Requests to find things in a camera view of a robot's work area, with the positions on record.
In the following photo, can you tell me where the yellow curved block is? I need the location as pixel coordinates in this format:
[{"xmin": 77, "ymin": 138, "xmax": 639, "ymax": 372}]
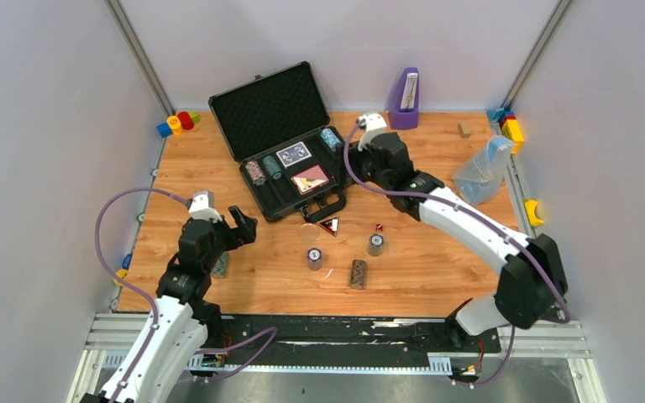
[{"xmin": 524, "ymin": 199, "xmax": 544, "ymax": 228}]

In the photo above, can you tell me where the brown chip stack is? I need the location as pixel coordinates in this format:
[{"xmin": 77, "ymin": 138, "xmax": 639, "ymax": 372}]
[{"xmin": 349, "ymin": 259, "xmax": 368, "ymax": 290}]

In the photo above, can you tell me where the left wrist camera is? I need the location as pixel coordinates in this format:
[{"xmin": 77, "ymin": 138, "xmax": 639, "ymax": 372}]
[{"xmin": 188, "ymin": 191, "xmax": 223, "ymax": 222}]

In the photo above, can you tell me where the yellow cylinder block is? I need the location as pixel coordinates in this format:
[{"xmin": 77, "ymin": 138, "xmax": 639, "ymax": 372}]
[{"xmin": 166, "ymin": 115, "xmax": 185, "ymax": 135}]

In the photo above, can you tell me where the clear round dealer button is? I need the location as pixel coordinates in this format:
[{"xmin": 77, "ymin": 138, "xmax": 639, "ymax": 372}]
[{"xmin": 297, "ymin": 222, "xmax": 319, "ymax": 243}]

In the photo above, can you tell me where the black red triangle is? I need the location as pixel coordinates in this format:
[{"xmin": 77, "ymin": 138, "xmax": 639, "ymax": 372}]
[{"xmin": 317, "ymin": 217, "xmax": 339, "ymax": 237}]

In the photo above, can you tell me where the green cylinder block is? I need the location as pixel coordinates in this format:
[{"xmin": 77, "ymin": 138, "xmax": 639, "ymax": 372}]
[{"xmin": 189, "ymin": 111, "xmax": 201, "ymax": 124}]

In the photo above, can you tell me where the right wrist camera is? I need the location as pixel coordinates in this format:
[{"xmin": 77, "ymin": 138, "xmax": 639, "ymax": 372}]
[{"xmin": 356, "ymin": 113, "xmax": 388, "ymax": 152}]

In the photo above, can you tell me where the red cylinder block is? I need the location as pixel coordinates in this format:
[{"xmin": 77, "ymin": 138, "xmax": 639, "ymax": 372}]
[{"xmin": 177, "ymin": 111, "xmax": 195, "ymax": 131}]

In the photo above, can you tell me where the blue card deck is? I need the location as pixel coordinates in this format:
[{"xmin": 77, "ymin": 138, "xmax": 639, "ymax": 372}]
[{"xmin": 275, "ymin": 141, "xmax": 312, "ymax": 168}]

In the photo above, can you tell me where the black poker case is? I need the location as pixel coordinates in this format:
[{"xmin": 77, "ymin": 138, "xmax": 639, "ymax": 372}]
[{"xmin": 208, "ymin": 61, "xmax": 349, "ymax": 223}]

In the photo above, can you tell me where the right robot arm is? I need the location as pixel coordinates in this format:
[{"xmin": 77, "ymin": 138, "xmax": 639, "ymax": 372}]
[{"xmin": 343, "ymin": 133, "xmax": 570, "ymax": 351}]

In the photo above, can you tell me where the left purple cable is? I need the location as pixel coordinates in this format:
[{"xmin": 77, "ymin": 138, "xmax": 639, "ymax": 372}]
[{"xmin": 94, "ymin": 187, "xmax": 278, "ymax": 403}]

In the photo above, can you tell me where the small wooden block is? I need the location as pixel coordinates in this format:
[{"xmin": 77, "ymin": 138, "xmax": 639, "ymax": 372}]
[{"xmin": 458, "ymin": 122, "xmax": 472, "ymax": 139}]

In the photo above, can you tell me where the grey green chip stack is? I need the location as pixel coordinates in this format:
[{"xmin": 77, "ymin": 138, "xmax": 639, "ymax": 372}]
[{"xmin": 211, "ymin": 252, "xmax": 229, "ymax": 279}]

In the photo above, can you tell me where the purple metronome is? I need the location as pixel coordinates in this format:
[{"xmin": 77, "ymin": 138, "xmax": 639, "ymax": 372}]
[{"xmin": 387, "ymin": 67, "xmax": 420, "ymax": 130}]

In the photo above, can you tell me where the light blue chip stack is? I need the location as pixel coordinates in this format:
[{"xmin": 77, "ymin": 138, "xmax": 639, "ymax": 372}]
[{"xmin": 320, "ymin": 128, "xmax": 343, "ymax": 151}]

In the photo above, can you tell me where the red card deck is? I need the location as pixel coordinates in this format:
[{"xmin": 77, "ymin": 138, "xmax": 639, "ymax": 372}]
[{"xmin": 291, "ymin": 165, "xmax": 329, "ymax": 195}]

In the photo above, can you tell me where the tan blue chip stack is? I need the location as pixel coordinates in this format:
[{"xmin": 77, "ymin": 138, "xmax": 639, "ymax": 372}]
[{"xmin": 244, "ymin": 160, "xmax": 266, "ymax": 186}]

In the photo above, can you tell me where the green blue chip stack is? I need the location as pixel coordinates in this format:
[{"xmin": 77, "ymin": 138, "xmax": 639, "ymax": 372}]
[{"xmin": 261, "ymin": 155, "xmax": 283, "ymax": 180}]

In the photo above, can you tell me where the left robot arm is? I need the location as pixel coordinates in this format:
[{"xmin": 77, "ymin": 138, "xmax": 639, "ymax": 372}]
[{"xmin": 82, "ymin": 206, "xmax": 258, "ymax": 402}]

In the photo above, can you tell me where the yellow lego block stack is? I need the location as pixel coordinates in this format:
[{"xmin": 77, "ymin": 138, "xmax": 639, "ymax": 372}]
[{"xmin": 499, "ymin": 111, "xmax": 524, "ymax": 154}]

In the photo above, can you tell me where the clear plastic bag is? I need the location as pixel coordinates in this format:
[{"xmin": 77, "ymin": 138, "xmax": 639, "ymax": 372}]
[{"xmin": 452, "ymin": 135, "xmax": 516, "ymax": 206}]

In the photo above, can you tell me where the yellow round disc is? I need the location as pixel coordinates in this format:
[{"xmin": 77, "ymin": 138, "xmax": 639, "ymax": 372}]
[{"xmin": 113, "ymin": 269, "xmax": 128, "ymax": 287}]

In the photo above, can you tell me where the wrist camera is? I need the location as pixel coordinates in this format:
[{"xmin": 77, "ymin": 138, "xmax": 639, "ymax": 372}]
[
  {"xmin": 356, "ymin": 113, "xmax": 388, "ymax": 152},
  {"xmin": 188, "ymin": 191, "xmax": 223, "ymax": 222}
]

